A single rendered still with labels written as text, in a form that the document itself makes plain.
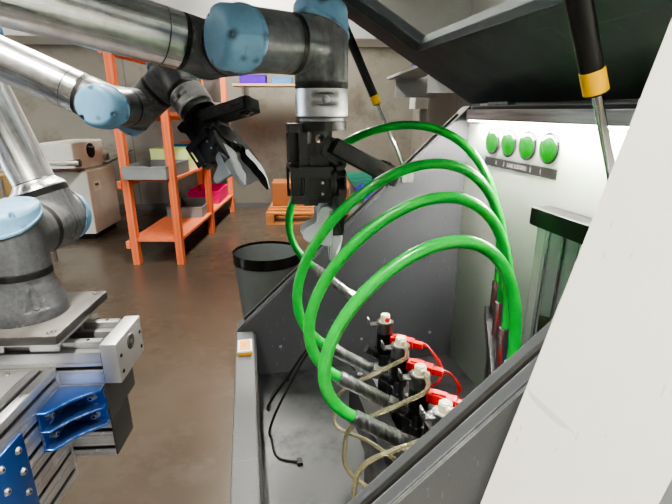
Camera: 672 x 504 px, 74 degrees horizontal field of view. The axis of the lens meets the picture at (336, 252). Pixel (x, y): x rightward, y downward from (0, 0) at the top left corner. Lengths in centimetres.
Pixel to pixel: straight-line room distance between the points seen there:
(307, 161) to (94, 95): 41
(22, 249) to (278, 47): 66
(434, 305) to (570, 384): 78
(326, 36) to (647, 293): 47
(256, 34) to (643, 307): 47
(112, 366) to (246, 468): 43
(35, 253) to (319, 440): 66
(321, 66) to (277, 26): 8
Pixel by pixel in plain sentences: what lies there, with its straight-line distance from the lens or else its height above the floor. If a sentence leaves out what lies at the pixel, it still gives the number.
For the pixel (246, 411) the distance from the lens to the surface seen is 82.
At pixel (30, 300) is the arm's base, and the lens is 107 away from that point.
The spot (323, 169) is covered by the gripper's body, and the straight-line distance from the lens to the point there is 64.
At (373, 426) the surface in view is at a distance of 54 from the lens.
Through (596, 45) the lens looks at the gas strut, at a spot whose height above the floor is 149.
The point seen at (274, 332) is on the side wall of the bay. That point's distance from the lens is 109.
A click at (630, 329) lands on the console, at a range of 37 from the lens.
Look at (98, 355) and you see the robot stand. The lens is 104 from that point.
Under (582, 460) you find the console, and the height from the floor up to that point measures 120.
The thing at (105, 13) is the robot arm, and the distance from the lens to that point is 65.
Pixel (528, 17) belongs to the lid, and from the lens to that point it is 67.
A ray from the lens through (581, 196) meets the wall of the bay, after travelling 77.
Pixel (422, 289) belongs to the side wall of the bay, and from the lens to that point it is 113.
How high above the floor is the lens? 144
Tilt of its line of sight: 18 degrees down
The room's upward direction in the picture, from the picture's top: straight up
